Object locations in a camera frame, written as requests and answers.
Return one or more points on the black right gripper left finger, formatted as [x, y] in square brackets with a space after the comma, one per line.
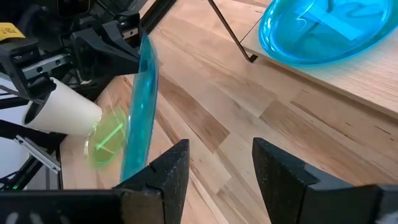
[161, 193]

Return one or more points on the yellow label sticker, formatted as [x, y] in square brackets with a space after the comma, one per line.
[9, 31]

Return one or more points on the silver metal bracket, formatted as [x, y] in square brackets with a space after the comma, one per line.
[38, 154]

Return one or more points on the light wooden board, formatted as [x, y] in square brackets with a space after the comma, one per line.
[357, 84]

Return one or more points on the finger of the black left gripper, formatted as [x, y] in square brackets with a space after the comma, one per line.
[102, 59]
[121, 31]

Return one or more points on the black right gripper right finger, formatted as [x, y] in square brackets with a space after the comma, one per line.
[295, 193]

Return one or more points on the green transparent plastic plate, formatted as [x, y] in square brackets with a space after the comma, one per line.
[109, 146]

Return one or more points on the blue transparent plastic plate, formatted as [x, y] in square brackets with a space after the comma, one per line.
[311, 46]
[140, 124]

